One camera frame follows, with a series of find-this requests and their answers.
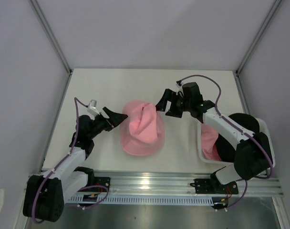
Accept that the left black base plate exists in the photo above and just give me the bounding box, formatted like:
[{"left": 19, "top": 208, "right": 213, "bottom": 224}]
[{"left": 94, "top": 177, "right": 111, "bottom": 188}]

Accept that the aluminium frame post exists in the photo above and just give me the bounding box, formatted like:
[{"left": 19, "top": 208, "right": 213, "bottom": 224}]
[
  {"left": 28, "top": 0, "right": 72, "bottom": 75},
  {"left": 236, "top": 0, "right": 284, "bottom": 77}
]

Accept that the right aluminium frame post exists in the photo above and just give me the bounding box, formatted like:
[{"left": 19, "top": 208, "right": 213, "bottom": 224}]
[{"left": 236, "top": 0, "right": 284, "bottom": 77}]

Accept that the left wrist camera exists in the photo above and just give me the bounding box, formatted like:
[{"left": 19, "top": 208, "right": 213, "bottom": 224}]
[{"left": 87, "top": 100, "right": 100, "bottom": 117}]

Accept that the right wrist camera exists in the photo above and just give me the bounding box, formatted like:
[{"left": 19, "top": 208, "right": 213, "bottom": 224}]
[{"left": 176, "top": 80, "right": 183, "bottom": 93}]

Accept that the white plastic basket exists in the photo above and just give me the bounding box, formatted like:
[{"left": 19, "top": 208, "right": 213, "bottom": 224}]
[{"left": 197, "top": 118, "right": 275, "bottom": 167}]

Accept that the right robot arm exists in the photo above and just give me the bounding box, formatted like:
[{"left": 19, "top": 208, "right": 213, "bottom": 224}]
[{"left": 156, "top": 83, "right": 273, "bottom": 193}]

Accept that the white slotted cable duct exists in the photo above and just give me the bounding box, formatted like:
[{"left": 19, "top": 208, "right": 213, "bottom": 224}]
[{"left": 67, "top": 194, "right": 226, "bottom": 206}]

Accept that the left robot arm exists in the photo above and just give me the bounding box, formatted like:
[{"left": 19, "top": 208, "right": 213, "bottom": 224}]
[{"left": 22, "top": 107, "right": 128, "bottom": 224}]

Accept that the left aluminium frame post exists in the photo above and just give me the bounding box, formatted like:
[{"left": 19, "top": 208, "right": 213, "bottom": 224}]
[{"left": 28, "top": 0, "right": 72, "bottom": 75}]

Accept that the black hat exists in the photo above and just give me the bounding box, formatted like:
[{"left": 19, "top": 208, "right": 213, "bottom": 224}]
[{"left": 205, "top": 113, "right": 259, "bottom": 163}]

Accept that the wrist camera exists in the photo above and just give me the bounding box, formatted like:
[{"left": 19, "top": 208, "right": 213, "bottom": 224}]
[
  {"left": 87, "top": 100, "right": 100, "bottom": 117},
  {"left": 176, "top": 80, "right": 183, "bottom": 93}
]

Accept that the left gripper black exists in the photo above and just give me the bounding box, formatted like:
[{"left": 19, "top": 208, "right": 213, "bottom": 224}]
[{"left": 88, "top": 107, "right": 127, "bottom": 140}]

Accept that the aluminium mounting rail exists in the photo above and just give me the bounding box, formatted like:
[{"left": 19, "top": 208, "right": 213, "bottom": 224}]
[{"left": 23, "top": 169, "right": 284, "bottom": 197}]

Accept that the pink bucket hat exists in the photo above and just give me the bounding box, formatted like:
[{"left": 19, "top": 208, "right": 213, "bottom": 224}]
[{"left": 120, "top": 100, "right": 165, "bottom": 156}]

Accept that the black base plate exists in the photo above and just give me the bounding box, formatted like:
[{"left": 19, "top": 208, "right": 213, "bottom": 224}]
[
  {"left": 189, "top": 178, "right": 238, "bottom": 195},
  {"left": 94, "top": 177, "right": 111, "bottom": 188}
]

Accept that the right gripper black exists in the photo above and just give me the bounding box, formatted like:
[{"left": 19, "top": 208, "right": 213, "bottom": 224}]
[{"left": 153, "top": 89, "right": 191, "bottom": 118}]

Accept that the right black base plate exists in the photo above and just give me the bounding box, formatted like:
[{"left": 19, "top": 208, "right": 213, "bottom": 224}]
[{"left": 189, "top": 178, "right": 238, "bottom": 195}]

